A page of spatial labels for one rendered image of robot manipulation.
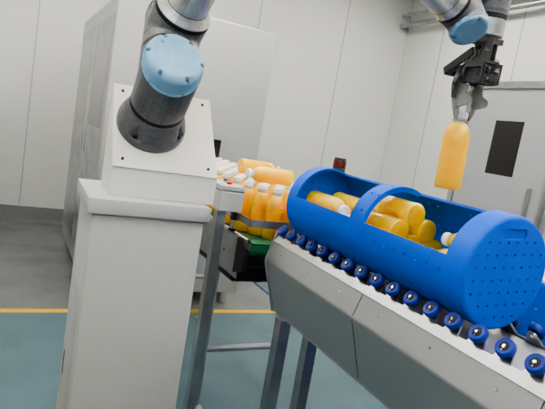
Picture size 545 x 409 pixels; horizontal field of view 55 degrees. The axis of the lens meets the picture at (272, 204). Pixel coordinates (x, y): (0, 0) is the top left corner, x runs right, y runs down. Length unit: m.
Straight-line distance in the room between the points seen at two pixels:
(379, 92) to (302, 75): 1.17
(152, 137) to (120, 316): 0.48
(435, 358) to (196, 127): 0.90
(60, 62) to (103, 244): 4.60
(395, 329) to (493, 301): 0.26
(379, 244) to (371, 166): 5.80
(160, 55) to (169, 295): 0.63
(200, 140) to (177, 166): 0.13
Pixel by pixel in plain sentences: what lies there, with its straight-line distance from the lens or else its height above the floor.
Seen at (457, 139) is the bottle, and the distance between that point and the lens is 1.50.
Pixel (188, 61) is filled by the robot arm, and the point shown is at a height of 1.47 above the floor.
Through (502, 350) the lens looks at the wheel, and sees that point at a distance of 1.26.
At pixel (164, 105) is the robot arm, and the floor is 1.35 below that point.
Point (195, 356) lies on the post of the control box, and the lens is 2.31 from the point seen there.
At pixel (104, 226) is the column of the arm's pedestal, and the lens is 1.40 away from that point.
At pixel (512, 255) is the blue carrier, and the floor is 1.14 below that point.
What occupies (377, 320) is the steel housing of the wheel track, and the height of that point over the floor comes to 0.87.
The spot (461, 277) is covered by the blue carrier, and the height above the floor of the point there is 1.08.
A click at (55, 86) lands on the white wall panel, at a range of 5.91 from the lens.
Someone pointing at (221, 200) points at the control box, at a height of 1.04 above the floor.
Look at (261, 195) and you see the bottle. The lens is 2.15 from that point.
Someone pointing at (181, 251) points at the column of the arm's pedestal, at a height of 0.97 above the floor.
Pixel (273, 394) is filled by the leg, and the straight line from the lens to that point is 2.20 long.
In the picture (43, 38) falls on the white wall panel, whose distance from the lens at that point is 5.92.
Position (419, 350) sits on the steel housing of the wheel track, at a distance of 1.40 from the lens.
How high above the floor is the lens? 1.33
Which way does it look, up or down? 8 degrees down
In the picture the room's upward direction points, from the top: 10 degrees clockwise
